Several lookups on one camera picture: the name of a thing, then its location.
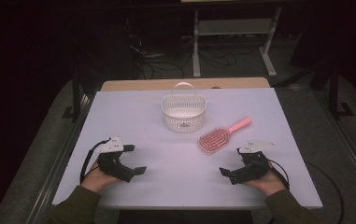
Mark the pink hairbrush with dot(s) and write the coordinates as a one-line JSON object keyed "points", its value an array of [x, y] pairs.
{"points": [[217, 140]]}

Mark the white metal desk frame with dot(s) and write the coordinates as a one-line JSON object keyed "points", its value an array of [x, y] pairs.
{"points": [[234, 28]]}

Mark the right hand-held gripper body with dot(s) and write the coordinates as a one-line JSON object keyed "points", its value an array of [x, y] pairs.
{"points": [[251, 165]]}

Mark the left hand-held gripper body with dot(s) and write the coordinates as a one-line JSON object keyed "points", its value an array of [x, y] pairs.
{"points": [[114, 161]]}

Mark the aluminium rail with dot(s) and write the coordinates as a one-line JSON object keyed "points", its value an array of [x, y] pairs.
{"points": [[353, 149], [60, 161]]}

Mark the white perforated plastic basket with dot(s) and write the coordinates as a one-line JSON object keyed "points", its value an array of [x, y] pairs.
{"points": [[184, 115]]}

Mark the black metal stand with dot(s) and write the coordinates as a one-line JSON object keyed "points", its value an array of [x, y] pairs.
{"points": [[336, 93], [75, 99]]}

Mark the person's left hand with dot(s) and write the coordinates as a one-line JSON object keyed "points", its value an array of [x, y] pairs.
{"points": [[96, 180]]}

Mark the wooden table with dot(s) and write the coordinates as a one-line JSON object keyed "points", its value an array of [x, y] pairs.
{"points": [[153, 84]]}

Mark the person's right hand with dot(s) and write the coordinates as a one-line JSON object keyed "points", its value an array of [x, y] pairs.
{"points": [[267, 183]]}

